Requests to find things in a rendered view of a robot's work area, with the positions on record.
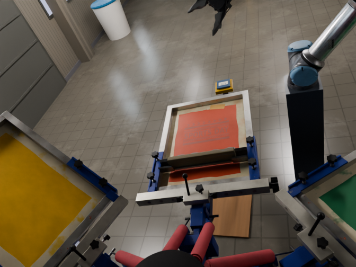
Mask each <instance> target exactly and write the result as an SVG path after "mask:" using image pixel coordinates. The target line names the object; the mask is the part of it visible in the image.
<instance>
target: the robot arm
mask: <svg viewBox="0 0 356 267"><path fill-rule="evenodd" d="M231 1H232V0H197V1H196V2H195V3H194V4H193V5H192V6H191V7H190V9H189V10H188V13H191V12H193V11H194V10H197V9H201V8H203V7H205V6H206V5H207V4H209V6H211V7H213V8H214V10H215V11H217V12H218V13H217V14H215V23H214V28H213V30H212V36H214V35H215V34H216V33H217V31H218V30H219V29H221V26H222V20H223V18H224V17H225V15H226V13H227V12H228V11H229V9H230V8H231V7H232V5H231V4H230V2H231ZM228 8H229V9H228ZM227 9H228V10H227ZM355 26H356V0H348V2H347V3H346V4H345V6H344V7H343V8H342V9H341V10H340V12H339V13H338V14H337V16H336V17H335V18H334V19H333V20H332V22H331V23H330V24H329V25H328V26H327V28H326V29H325V30H324V31H323V33H322V34H321V35H320V36H319V37H318V39H317V40H316V41H315V42H314V43H312V42H311V41H308V40H300V41H296V42H293V43H291V44H290V45H289V46H288V51H287V52H288V59H289V69H290V72H289V75H288V79H287V84H288V87H289V88H291V89H292V90H296V91H304V90H308V89H310V88H313V87H314V86H315V85H316V84H317V82H318V72H319V71H320V70H321V69H322V68H323V67H324V66H325V59H326V58H327V57H328V56H329V55H330V54H331V53H332V51H333V50H334V49H335V48H336V47H337V46H338V45H339V44H340V43H341V41H342V40H343V39H344V38H345V37H346V36H347V35H348V34H349V33H350V31H351V30H352V29H353V28H354V27H355Z"/></svg>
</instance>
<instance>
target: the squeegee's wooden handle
mask: <svg viewBox="0 0 356 267"><path fill-rule="evenodd" d="M232 157H236V153H235V149H234V147H232V148H225V149H218V150H211V151H207V152H200V153H193V154H186V155H179V156H172V157H168V158H167V162H168V164H169V166H173V168H176V167H181V166H189V165H196V164H203V163H211V162H218V161H226V160H230V159H231V161H232Z"/></svg>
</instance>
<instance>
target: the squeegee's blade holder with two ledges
mask: <svg viewBox="0 0 356 267"><path fill-rule="evenodd" d="M224 163H231V159H230V160H226V161H218V162H211V163H203V164H196V165H189V166H181V167H176V168H175V169H176V170H182V169H186V168H194V167H202V166H209V165H217V164H224Z"/></svg>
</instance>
